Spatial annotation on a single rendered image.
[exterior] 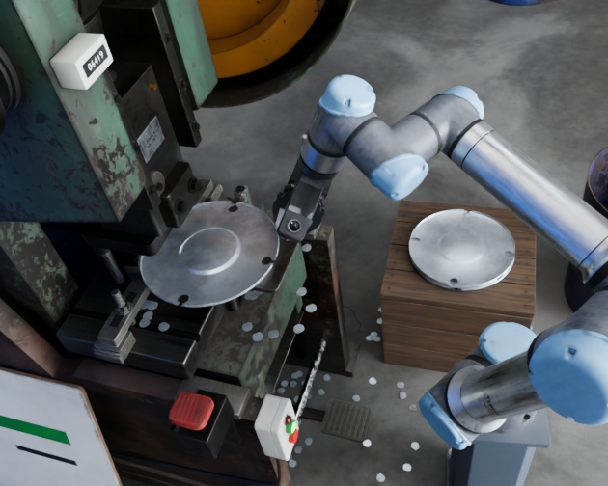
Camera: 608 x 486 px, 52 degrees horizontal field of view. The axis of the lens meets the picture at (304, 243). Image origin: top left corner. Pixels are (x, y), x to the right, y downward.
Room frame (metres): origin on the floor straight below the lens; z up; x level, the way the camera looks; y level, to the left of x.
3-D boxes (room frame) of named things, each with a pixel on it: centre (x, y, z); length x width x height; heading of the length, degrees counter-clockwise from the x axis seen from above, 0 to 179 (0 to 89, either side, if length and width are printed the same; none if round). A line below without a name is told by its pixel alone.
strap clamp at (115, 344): (0.80, 0.38, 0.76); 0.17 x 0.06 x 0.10; 154
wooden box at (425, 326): (1.14, -0.43, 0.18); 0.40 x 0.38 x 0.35; 68
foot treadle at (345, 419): (0.90, 0.19, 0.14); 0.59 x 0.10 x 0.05; 64
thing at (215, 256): (0.90, 0.19, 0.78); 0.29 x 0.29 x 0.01
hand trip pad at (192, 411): (0.56, 0.24, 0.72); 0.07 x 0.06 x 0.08; 64
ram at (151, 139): (0.94, 0.27, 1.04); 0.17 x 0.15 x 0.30; 64
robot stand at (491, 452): (0.62, -0.35, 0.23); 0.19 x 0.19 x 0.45; 75
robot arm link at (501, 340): (0.62, -0.35, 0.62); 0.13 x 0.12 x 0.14; 123
